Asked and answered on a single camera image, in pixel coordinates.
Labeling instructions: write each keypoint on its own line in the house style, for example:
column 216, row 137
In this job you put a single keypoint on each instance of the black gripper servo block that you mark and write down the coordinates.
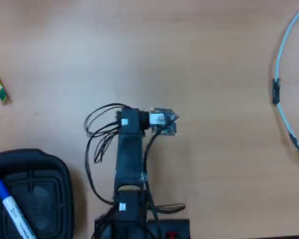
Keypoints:
column 132, row 122

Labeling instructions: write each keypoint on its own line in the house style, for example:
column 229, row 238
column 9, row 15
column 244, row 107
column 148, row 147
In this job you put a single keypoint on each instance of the white blue marker pen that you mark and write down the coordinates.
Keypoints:
column 13, row 209

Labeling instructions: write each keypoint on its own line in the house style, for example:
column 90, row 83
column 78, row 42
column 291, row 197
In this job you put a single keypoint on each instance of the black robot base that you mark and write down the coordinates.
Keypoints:
column 169, row 226

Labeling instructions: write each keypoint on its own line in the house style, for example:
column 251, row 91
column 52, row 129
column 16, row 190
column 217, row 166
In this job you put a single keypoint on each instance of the black plastic bowl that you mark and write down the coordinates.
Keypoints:
column 47, row 194

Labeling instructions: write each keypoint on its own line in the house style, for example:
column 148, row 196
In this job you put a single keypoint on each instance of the large black tape wrap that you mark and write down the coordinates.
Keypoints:
column 276, row 90

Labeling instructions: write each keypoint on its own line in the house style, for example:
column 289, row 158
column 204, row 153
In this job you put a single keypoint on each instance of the small black tape wrap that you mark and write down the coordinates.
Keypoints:
column 294, row 140

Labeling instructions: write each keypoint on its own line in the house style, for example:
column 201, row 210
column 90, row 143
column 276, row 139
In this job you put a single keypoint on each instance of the bare circuit board camera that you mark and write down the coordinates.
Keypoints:
column 164, row 123

